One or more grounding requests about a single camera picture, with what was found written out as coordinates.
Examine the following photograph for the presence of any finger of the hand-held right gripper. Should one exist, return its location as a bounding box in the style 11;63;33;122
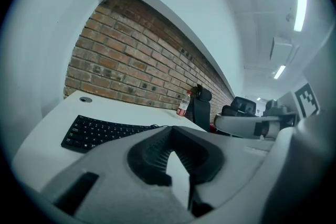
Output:
213;115;264;137

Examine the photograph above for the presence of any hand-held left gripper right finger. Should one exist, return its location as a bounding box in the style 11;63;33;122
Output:
172;125;276;219

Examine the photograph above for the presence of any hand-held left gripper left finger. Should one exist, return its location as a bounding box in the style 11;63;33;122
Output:
41;125;190;224

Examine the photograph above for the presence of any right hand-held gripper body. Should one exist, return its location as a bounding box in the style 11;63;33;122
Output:
254;83;321;140

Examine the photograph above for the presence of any black computer keyboard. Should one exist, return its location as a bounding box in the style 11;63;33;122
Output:
60;114;163;154

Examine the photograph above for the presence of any black office chair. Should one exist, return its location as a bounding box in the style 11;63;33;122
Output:
190;83;213;132
220;96;258;118

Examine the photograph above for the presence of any ceiling light strip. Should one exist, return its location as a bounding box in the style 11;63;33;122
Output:
274;65;287;80
293;0;308;33

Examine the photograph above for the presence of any clear bottle with red label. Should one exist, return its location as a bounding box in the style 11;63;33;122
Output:
176;90;192;116

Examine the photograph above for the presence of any white ceiling air unit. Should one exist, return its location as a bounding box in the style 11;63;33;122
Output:
269;36;293;62

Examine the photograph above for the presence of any white table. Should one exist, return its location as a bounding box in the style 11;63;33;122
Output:
12;90;208;192

